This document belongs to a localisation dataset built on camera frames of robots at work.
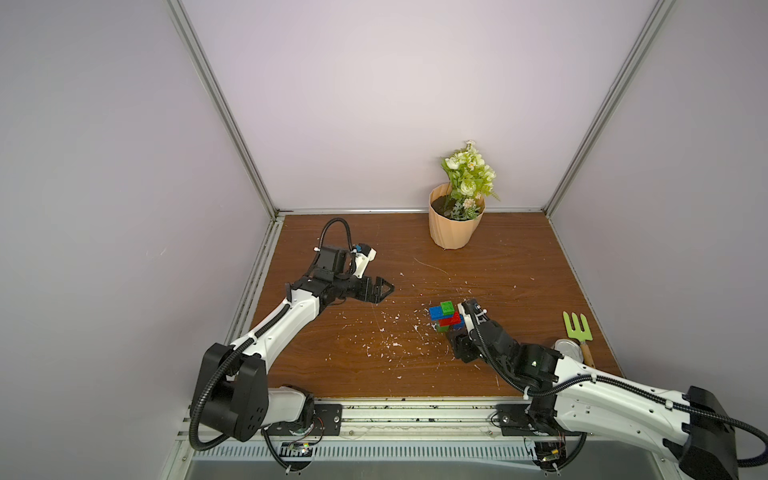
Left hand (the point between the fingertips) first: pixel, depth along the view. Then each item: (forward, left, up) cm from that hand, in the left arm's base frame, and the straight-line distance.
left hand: (385, 285), depth 82 cm
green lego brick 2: (-6, -17, -15) cm, 24 cm away
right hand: (-11, -19, -5) cm, 22 cm away
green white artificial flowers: (+29, -26, +13) cm, 41 cm away
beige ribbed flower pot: (+24, -20, -5) cm, 31 cm away
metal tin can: (-13, -51, -10) cm, 53 cm away
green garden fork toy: (-8, -60, -16) cm, 62 cm away
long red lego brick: (-6, -19, -10) cm, 22 cm away
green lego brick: (-6, -17, -2) cm, 18 cm away
